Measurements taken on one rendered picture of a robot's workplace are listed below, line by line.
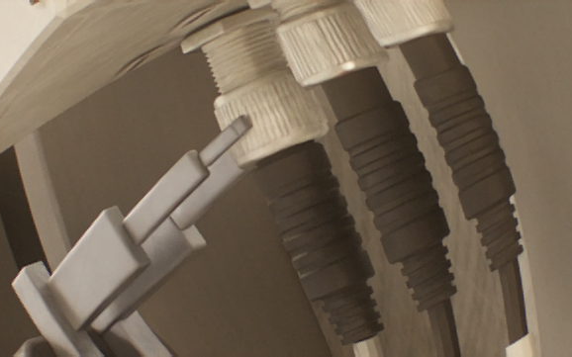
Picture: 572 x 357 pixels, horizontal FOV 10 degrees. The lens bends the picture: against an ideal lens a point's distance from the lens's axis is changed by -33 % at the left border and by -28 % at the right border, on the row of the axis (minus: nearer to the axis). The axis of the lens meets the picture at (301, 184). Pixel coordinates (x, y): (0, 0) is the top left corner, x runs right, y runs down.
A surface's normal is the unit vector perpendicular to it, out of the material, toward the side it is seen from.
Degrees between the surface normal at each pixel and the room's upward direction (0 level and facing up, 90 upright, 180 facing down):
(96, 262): 62
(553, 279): 90
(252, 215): 46
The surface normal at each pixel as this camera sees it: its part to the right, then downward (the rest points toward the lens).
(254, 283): 0.36, -0.09
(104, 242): -0.46, 0.15
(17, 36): -0.86, 0.35
